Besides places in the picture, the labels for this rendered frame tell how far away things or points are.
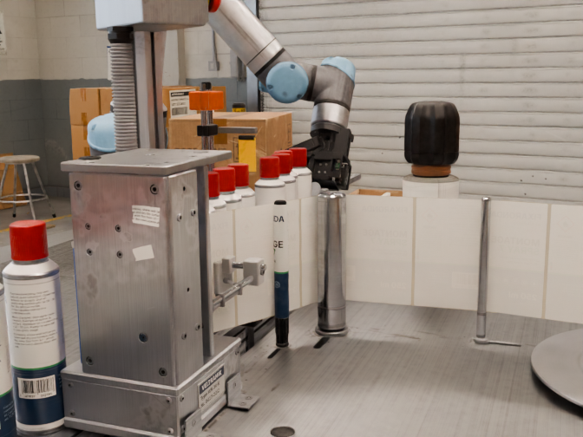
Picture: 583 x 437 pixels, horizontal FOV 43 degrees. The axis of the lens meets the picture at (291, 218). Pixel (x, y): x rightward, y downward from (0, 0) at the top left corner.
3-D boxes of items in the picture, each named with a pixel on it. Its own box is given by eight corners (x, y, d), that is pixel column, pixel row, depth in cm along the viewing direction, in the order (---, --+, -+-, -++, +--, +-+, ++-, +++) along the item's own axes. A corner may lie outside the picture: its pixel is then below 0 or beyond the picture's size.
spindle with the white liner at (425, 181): (452, 304, 110) (458, 101, 104) (393, 298, 113) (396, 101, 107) (461, 288, 118) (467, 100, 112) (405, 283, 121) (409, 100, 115)
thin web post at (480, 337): (487, 344, 93) (494, 198, 90) (471, 342, 94) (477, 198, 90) (488, 339, 95) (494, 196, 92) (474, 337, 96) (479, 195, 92)
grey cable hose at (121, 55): (132, 184, 101) (123, 25, 97) (110, 182, 102) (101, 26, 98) (146, 180, 104) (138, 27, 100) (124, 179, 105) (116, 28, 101)
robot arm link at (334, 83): (315, 68, 157) (354, 76, 157) (306, 114, 154) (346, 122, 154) (320, 49, 149) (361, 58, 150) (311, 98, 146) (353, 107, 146)
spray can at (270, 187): (271, 281, 123) (270, 159, 119) (250, 276, 126) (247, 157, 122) (292, 275, 127) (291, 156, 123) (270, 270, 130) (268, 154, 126)
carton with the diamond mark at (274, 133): (268, 232, 175) (265, 118, 170) (173, 229, 180) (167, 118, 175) (292, 210, 204) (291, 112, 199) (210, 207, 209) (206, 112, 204)
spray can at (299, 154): (305, 259, 137) (304, 150, 133) (280, 257, 140) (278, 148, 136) (317, 253, 142) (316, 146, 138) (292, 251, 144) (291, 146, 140)
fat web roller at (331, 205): (343, 339, 96) (343, 197, 92) (310, 335, 98) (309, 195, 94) (352, 328, 100) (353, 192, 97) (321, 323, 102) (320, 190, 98)
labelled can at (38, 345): (48, 440, 70) (30, 230, 66) (4, 432, 72) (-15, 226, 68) (81, 416, 75) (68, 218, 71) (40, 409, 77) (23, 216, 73)
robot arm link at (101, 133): (87, 192, 137) (76, 120, 134) (104, 179, 150) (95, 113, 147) (151, 187, 137) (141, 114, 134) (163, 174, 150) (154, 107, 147)
